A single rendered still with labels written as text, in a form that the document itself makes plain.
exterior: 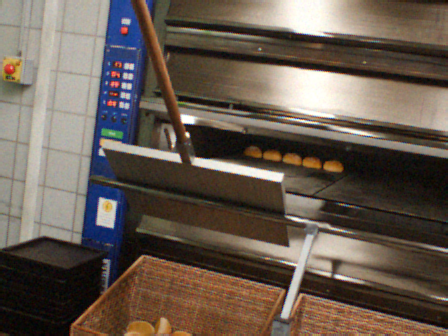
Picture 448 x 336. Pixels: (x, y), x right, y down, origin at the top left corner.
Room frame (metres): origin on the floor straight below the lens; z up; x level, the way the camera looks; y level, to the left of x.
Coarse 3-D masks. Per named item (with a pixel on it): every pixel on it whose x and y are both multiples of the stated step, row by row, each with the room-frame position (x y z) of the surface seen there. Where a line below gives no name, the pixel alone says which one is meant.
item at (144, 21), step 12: (132, 0) 1.31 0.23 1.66; (144, 0) 1.33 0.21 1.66; (144, 12) 1.34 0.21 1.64; (144, 24) 1.36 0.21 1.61; (144, 36) 1.38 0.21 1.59; (156, 48) 1.41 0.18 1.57; (156, 60) 1.43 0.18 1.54; (156, 72) 1.46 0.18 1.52; (168, 84) 1.50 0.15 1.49; (168, 96) 1.52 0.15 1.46; (168, 108) 1.55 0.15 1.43; (180, 120) 1.60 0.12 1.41; (180, 132) 1.62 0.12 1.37
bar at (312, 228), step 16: (96, 176) 1.92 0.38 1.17; (144, 192) 1.86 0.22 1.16; (160, 192) 1.85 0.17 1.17; (176, 192) 1.84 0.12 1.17; (208, 208) 1.81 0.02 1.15; (224, 208) 1.78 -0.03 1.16; (240, 208) 1.77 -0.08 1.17; (256, 208) 1.76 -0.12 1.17; (288, 224) 1.72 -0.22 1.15; (304, 224) 1.70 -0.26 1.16; (320, 224) 1.69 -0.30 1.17; (336, 224) 1.69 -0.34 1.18; (368, 240) 1.65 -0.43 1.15; (384, 240) 1.63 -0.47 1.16; (400, 240) 1.62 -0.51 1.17; (304, 256) 1.64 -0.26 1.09; (288, 304) 1.53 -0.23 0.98; (288, 320) 1.49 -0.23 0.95
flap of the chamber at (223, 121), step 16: (160, 112) 2.13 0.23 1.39; (192, 112) 2.07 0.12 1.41; (208, 112) 2.05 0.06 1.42; (224, 128) 2.20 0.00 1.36; (240, 128) 2.11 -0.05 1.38; (256, 128) 2.03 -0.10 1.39; (272, 128) 1.98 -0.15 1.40; (288, 128) 1.96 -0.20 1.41; (304, 128) 1.95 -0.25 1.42; (320, 144) 2.09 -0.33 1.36; (336, 144) 2.01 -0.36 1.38; (352, 144) 1.93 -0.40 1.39; (368, 144) 1.88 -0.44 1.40; (384, 144) 1.87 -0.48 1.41; (400, 144) 1.86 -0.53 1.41; (416, 160) 1.99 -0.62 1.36; (432, 160) 1.91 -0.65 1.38
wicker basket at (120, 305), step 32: (128, 288) 2.13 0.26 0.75; (160, 288) 2.17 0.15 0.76; (192, 288) 2.14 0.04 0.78; (224, 288) 2.12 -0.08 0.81; (256, 288) 2.09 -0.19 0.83; (96, 320) 1.92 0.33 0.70; (128, 320) 2.16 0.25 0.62; (192, 320) 2.11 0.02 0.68; (224, 320) 2.08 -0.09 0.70; (256, 320) 2.06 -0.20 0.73
